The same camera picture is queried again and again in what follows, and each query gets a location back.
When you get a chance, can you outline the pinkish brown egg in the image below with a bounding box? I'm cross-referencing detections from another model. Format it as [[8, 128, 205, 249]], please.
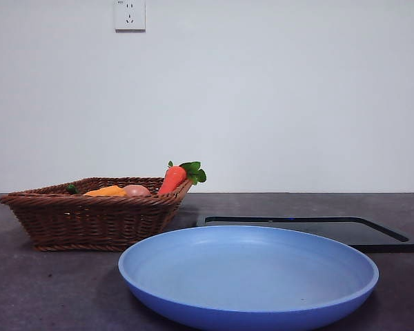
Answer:
[[123, 185, 151, 197]]

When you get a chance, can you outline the black rectangular tray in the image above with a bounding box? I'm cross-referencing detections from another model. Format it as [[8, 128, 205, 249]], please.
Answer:
[[193, 216, 414, 253]]

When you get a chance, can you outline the brown wicker basket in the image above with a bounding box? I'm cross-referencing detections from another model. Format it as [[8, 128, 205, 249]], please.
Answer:
[[0, 177, 194, 252]]

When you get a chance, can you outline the orange carrot with green leaves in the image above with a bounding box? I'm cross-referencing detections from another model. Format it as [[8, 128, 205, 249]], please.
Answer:
[[157, 160, 207, 196]]

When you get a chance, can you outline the blue round plate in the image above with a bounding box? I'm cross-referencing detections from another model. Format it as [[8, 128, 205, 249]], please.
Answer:
[[118, 225, 380, 331]]

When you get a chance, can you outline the yellow corn cob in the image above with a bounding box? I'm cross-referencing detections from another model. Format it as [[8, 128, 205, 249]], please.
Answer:
[[83, 185, 128, 197]]

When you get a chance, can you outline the white wall socket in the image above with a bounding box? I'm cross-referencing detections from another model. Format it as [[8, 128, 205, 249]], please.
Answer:
[[115, 0, 146, 33]]

